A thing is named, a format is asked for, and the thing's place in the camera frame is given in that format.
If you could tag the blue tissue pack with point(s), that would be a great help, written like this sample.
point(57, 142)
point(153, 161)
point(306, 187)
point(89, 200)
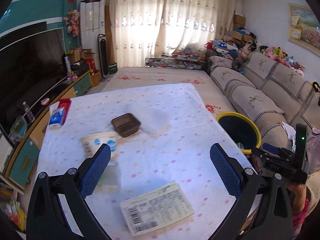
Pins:
point(57, 118)

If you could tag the white spotted tablecloth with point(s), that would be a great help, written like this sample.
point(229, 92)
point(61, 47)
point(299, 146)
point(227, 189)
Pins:
point(162, 142)

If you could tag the beige sofa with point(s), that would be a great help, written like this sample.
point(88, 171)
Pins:
point(250, 100)

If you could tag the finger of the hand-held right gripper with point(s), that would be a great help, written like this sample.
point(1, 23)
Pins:
point(272, 148)
point(265, 155)

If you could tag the hanging artificial flowers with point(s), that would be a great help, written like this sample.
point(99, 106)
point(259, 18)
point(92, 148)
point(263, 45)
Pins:
point(72, 22)

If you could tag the small pink dish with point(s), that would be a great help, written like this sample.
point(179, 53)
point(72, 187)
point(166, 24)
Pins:
point(45, 101)

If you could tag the white crumpled paper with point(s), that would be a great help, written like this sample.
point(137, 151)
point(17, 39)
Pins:
point(288, 130)

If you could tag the floral beige carpet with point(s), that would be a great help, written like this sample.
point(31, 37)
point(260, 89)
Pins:
point(162, 76)

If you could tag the clear water bottle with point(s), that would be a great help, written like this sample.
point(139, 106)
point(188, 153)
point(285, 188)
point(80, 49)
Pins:
point(28, 112)

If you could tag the white plastic drawer cabinet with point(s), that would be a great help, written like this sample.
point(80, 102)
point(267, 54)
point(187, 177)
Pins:
point(5, 155)

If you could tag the blue star patterned pillow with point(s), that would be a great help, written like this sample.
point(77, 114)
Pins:
point(220, 44)

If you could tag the open cardboard box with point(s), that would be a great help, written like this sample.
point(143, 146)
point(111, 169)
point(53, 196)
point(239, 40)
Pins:
point(80, 55)

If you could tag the tall black white box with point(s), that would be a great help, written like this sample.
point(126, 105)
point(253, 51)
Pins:
point(67, 63)

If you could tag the person's right forearm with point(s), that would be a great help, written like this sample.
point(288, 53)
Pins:
point(301, 218)

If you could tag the clear plastic bag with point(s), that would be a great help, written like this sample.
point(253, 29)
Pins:
point(313, 150)

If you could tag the grey neck pillow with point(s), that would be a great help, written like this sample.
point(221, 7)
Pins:
point(235, 65)

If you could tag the brown plastic tray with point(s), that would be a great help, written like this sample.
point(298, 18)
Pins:
point(126, 125)

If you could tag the pile of plush toys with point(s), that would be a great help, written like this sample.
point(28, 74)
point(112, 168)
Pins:
point(275, 52)

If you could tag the black bin yellow rim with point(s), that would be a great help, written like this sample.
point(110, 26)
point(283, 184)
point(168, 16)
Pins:
point(237, 130)

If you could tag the person's right hand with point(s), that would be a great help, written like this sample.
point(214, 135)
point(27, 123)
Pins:
point(298, 196)

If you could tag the cream embroidered curtain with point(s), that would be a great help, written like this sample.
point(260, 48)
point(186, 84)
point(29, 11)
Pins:
point(200, 17)
point(135, 30)

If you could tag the white yogurt tub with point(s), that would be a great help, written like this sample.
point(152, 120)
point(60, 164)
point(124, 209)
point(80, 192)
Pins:
point(97, 140)

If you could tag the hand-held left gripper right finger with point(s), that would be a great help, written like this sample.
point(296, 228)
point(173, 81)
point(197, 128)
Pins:
point(223, 166)

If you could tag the white medicine box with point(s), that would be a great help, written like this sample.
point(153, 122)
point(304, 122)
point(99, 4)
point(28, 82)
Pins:
point(155, 205)

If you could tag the large black television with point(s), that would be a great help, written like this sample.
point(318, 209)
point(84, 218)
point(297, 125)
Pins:
point(25, 67)

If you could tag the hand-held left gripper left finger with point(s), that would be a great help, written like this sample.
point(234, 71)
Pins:
point(96, 166)

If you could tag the bookshelf with books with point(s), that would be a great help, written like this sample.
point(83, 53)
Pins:
point(11, 205)

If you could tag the glass coffee table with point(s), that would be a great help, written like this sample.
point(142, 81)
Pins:
point(172, 62)

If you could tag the teal yellow television stand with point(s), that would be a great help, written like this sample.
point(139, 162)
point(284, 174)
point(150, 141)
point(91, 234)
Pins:
point(82, 85)

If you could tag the white standing air conditioner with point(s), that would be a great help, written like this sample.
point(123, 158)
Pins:
point(91, 30)

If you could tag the black green box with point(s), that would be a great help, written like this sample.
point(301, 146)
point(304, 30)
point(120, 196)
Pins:
point(112, 68)

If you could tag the red flat box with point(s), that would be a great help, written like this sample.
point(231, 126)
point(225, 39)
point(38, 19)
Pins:
point(65, 105)

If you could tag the black tower fan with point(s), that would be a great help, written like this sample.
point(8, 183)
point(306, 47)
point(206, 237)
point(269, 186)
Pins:
point(103, 55)

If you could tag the yellow basket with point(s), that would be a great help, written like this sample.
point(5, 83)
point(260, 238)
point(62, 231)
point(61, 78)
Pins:
point(95, 78)

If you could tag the framed wall painting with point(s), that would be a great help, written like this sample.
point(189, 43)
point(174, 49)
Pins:
point(306, 27)

